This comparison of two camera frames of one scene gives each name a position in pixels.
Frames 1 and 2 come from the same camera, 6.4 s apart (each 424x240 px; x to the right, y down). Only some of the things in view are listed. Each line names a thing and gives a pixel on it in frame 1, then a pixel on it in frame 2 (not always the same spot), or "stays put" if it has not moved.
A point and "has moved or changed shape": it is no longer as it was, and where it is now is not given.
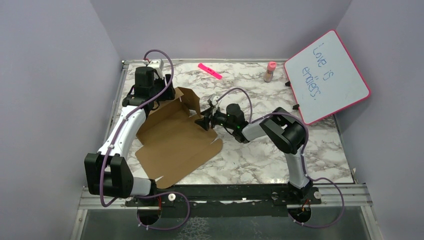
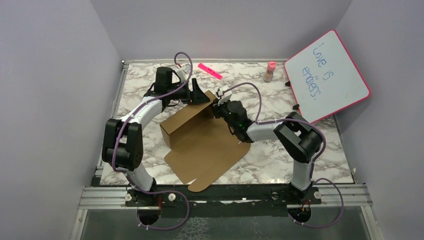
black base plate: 227,200 stays put
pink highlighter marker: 205,68 stays put
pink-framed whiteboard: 325,81 stays put
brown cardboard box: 170,142 has moved or changed shape
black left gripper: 168,94 → 195,96
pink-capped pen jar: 269,73 stays put
